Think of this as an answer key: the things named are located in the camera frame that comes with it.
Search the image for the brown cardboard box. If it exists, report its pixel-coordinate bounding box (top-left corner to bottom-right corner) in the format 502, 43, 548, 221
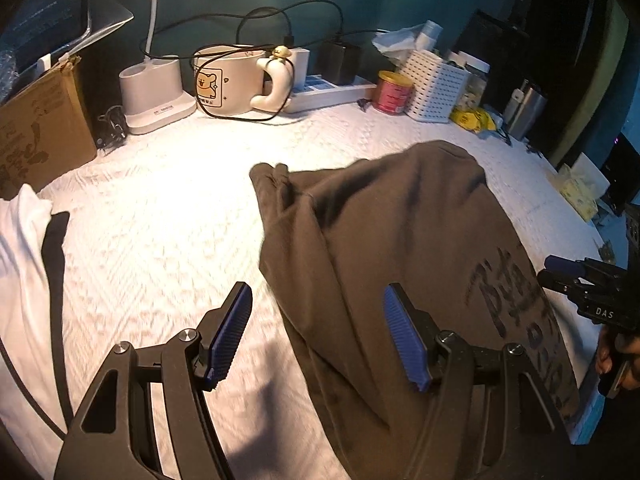
0, 55, 98, 201

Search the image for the black charging cable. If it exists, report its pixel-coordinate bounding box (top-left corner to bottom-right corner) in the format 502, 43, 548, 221
145, 0, 347, 61
192, 6, 296, 122

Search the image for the small white bottle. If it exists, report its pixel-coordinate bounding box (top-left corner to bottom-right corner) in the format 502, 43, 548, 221
415, 20, 444, 53

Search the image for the crumpled white tissue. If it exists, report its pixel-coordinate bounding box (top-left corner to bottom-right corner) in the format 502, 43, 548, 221
372, 24, 426, 68

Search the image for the steel tumbler with strap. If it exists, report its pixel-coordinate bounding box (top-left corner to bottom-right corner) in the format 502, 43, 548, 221
502, 79, 549, 142

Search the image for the clear plastic bag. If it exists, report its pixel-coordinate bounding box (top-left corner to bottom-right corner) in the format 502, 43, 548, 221
0, 0, 135, 106

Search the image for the white charger plug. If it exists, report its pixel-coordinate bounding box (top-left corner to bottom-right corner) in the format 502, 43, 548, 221
285, 47, 311, 92

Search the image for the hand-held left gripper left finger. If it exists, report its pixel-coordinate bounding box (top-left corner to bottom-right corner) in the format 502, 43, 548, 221
54, 281, 253, 480

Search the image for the brown printed t-shirt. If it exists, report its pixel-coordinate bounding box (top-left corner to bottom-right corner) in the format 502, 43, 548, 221
249, 140, 581, 480

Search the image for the yellow snack packet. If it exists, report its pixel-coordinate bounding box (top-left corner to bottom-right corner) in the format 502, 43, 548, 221
449, 106, 504, 134

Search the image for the person's right hand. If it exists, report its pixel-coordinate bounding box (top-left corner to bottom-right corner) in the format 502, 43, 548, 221
595, 329, 640, 392

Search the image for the white textured tablecloth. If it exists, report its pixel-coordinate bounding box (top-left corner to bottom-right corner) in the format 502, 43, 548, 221
0, 90, 616, 480

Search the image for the cream cartoon mug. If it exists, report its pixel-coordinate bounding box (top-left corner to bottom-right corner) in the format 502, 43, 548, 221
192, 45, 296, 117

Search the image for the white power strip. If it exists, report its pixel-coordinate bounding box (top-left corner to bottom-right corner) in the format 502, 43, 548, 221
285, 74, 377, 114

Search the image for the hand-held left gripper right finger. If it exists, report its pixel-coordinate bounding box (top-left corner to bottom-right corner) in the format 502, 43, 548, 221
382, 282, 576, 480

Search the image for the black binder clip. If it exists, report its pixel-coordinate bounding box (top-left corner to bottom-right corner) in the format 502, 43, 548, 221
97, 105, 129, 151

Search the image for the white perforated basket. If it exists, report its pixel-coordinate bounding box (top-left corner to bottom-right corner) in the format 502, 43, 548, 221
397, 50, 471, 123

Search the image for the black charger plug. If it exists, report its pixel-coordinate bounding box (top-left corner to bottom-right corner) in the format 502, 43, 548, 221
320, 40, 362, 86

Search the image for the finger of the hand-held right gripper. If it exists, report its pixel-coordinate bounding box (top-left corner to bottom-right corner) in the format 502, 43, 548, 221
537, 270, 582, 296
544, 255, 585, 278

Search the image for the clear snack jar white lid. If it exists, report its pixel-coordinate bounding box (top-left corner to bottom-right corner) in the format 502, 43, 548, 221
447, 50, 494, 111

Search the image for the white desk lamp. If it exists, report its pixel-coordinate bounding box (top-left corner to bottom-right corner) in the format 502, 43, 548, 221
119, 0, 197, 135

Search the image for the black electronic device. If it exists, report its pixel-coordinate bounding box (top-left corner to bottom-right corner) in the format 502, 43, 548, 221
597, 132, 640, 216

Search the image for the red tin can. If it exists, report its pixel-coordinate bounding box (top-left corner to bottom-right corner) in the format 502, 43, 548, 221
374, 71, 414, 116

